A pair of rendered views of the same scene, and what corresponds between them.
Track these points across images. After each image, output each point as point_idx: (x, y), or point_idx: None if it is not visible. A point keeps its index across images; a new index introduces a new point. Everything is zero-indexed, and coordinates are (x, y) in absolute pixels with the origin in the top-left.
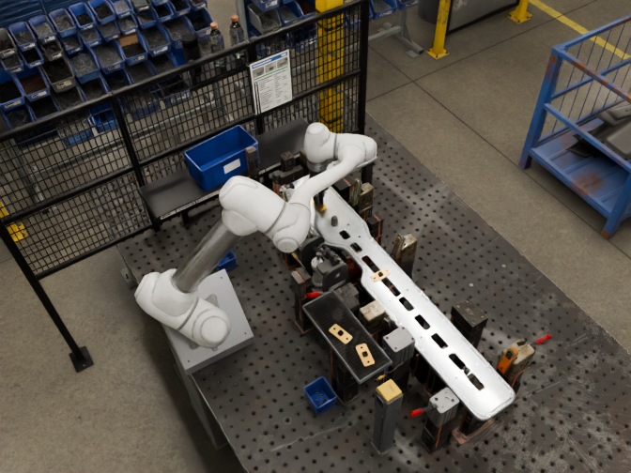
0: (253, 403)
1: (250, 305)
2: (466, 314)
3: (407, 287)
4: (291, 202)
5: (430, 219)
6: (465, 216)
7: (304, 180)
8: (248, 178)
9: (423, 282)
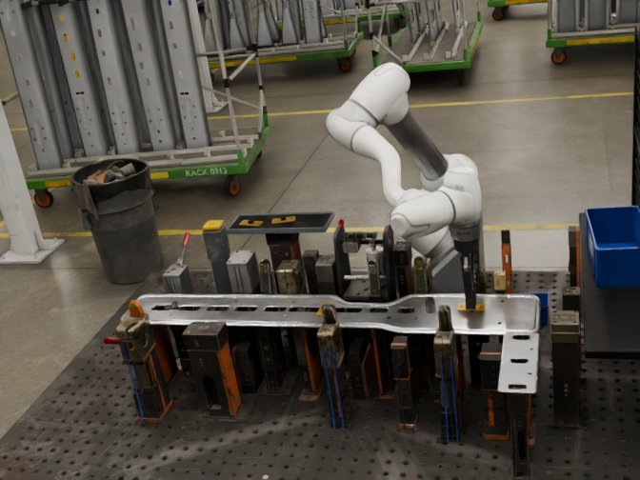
0: None
1: None
2: (206, 324)
3: (287, 317)
4: (370, 127)
5: None
6: None
7: (530, 316)
8: (389, 71)
9: (325, 441)
